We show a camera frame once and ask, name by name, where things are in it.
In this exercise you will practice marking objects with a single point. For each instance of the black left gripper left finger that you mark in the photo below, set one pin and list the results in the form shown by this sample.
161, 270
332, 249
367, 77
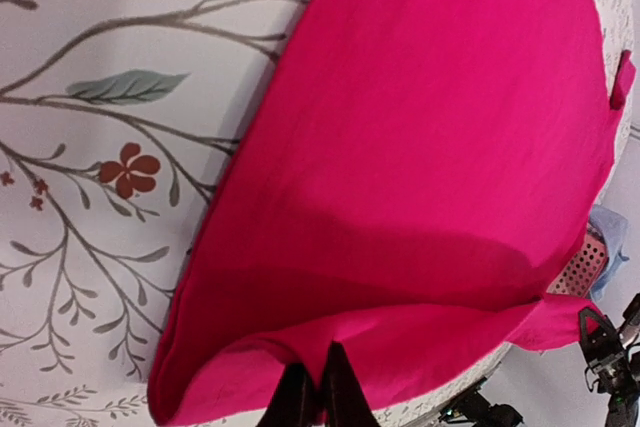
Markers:
293, 403

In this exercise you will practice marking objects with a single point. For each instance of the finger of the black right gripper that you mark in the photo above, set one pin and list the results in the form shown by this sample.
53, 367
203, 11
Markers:
599, 339

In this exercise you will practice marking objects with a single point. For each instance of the red t-shirt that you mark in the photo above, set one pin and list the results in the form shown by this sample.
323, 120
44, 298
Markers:
417, 175

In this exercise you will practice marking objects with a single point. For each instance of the pink perforated plastic basket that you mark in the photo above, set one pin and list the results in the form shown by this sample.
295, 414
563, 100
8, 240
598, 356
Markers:
583, 269

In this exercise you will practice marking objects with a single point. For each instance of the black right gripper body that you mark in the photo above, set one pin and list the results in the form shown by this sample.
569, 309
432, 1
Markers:
612, 368

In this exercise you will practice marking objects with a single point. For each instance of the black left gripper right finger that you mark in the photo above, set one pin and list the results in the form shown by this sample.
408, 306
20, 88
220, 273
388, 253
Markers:
342, 395

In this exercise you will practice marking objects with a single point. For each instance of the light blue crumpled shirt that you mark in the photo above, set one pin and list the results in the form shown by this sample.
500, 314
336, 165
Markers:
613, 229

